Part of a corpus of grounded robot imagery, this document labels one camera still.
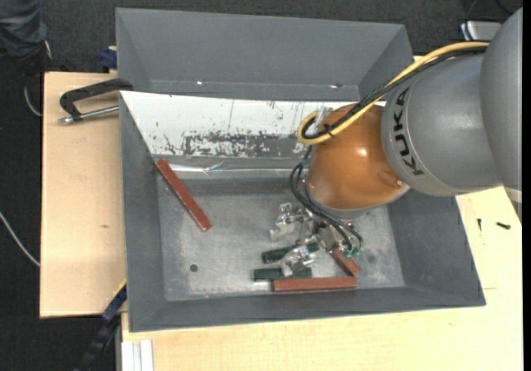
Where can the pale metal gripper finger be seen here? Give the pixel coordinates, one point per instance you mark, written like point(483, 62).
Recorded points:
point(286, 218)
point(305, 254)

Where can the dark green flat block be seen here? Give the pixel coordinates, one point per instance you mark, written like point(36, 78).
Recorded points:
point(267, 274)
point(274, 255)

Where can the red-brown flat block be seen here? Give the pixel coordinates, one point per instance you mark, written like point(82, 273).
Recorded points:
point(314, 284)
point(182, 194)
point(347, 265)

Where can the grey metal bin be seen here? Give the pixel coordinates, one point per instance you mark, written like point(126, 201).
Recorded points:
point(232, 50)

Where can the pale wood board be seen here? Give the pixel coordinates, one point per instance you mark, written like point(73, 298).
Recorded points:
point(79, 203)

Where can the person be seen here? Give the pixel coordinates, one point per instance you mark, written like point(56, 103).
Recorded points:
point(18, 0)

